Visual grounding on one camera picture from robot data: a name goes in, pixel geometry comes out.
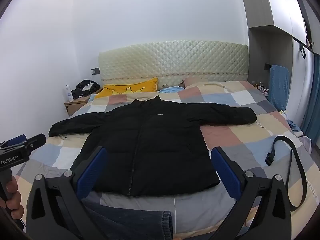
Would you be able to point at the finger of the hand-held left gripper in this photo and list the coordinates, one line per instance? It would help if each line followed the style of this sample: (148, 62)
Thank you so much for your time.
(16, 139)
(36, 142)

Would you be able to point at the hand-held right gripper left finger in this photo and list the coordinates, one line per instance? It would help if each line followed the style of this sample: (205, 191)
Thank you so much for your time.
(91, 172)

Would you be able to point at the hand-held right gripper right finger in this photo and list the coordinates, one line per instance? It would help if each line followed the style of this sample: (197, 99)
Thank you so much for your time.
(226, 172)

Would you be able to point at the black puffer jacket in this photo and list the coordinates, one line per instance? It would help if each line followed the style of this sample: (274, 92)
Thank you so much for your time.
(150, 142)

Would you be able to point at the person's left hand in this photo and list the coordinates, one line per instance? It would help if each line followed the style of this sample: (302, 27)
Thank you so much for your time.
(13, 200)

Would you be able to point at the checked pastel quilt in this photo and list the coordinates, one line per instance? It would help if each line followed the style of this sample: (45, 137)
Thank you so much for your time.
(237, 135)

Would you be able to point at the black belt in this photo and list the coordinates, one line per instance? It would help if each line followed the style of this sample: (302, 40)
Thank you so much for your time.
(270, 155)

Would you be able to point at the wooden nightstand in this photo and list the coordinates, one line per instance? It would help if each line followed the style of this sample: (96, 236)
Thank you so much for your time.
(75, 105)

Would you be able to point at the white spray bottle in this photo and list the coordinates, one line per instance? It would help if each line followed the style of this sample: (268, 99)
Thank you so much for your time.
(69, 93)

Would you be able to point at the blue denim jeans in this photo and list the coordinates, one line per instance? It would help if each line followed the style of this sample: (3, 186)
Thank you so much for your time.
(130, 222)

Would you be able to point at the black bag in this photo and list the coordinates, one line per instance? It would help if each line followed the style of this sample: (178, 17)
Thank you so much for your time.
(77, 92)

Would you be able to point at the white tablet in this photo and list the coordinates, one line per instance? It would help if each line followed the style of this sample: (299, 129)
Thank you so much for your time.
(89, 86)

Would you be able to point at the crumpled blue cloth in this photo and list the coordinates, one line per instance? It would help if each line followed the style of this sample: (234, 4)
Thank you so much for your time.
(294, 125)

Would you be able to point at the cluster of small bottles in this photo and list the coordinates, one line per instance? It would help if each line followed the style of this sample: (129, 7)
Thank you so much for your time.
(260, 85)

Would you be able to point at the yellow pillow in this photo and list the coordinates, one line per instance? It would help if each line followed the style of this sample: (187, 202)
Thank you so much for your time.
(130, 87)

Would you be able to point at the pink pillow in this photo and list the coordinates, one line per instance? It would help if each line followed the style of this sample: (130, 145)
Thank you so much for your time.
(195, 81)

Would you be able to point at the blue towel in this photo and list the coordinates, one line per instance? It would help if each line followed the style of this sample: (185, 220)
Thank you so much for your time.
(278, 87)

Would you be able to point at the light blue cloth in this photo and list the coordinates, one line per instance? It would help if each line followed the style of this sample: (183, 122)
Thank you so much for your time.
(170, 89)

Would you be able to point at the cream quilted headboard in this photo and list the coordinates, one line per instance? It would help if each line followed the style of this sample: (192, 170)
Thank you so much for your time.
(175, 60)

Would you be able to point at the grey white wardrobe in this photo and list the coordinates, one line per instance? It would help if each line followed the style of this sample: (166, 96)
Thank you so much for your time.
(275, 2)

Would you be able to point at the dark wall socket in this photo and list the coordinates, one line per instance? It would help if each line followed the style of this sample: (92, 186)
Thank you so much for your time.
(95, 71)

